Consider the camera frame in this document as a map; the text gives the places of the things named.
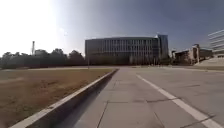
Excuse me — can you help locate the dry brown grass field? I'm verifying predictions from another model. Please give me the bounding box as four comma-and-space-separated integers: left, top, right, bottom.
0, 68, 116, 128

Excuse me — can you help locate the grey concrete slab pavement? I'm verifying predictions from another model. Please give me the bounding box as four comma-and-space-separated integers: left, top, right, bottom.
54, 67, 224, 128

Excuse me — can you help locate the tall pale tower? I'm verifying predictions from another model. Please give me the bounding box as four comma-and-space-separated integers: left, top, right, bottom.
31, 40, 36, 56

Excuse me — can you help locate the large dark glass building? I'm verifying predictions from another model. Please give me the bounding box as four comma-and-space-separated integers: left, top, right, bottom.
84, 33, 170, 66

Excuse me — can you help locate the low concrete kerb wall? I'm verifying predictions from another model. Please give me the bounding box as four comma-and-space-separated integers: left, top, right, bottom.
9, 68, 120, 128

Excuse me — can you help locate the low brown building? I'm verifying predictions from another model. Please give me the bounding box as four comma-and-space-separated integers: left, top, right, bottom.
171, 43, 214, 66

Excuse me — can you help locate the row of dark trees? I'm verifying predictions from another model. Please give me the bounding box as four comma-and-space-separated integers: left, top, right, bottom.
0, 48, 87, 70

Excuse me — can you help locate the pale tiered building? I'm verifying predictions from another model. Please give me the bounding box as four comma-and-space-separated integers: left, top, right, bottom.
207, 29, 224, 59

